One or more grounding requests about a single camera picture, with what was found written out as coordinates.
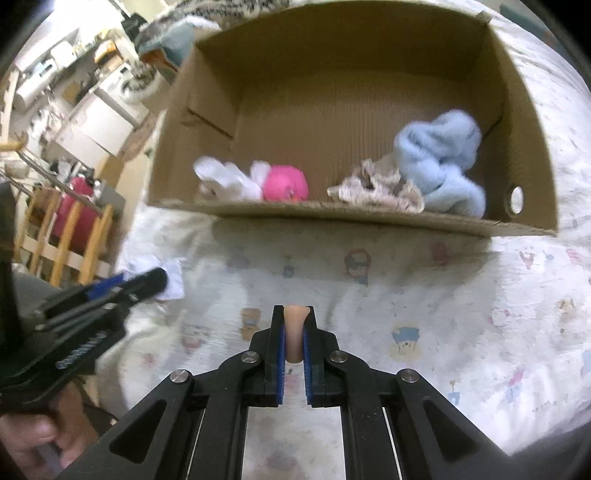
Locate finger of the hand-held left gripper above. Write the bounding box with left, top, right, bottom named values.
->
left=32, top=271, right=127, bottom=320
left=37, top=267, right=169, bottom=334

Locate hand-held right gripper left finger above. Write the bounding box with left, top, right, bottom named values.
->
left=58, top=305, right=284, bottom=480

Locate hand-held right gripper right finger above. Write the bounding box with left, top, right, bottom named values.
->
left=302, top=305, right=513, bottom=480

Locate peach foam cylinder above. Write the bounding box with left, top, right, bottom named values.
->
left=284, top=305, right=308, bottom=363

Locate white sock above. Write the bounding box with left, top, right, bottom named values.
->
left=193, top=156, right=264, bottom=201

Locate cream patterned scrunchie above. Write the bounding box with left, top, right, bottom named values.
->
left=327, top=159, right=426, bottom=214

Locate light blue fluffy cloth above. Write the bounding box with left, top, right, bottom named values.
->
left=392, top=113, right=485, bottom=217

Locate person's left hand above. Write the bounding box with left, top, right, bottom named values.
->
left=0, top=383, right=100, bottom=476

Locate white plastic wrapper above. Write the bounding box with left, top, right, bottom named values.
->
left=127, top=258, right=185, bottom=303

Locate red suitcase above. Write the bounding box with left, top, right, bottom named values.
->
left=50, top=178, right=100, bottom=252

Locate printed white bedsheet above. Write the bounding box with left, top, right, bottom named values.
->
left=92, top=0, right=591, bottom=480

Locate grey waste bin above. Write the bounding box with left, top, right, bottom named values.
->
left=92, top=181, right=126, bottom=217

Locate small cardboard box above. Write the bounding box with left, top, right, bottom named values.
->
left=99, top=154, right=134, bottom=197

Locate brown patterned rug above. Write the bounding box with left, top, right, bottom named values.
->
left=117, top=113, right=160, bottom=160

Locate white kitchen cabinet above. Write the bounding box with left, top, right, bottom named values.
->
left=46, top=95, right=139, bottom=160

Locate white washing machine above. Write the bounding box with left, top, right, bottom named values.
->
left=95, top=62, right=167, bottom=108

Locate teal and orange cushion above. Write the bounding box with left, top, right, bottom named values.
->
left=136, top=21, right=222, bottom=79

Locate brown patterned blanket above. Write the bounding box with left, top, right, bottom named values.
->
left=157, top=0, right=296, bottom=24

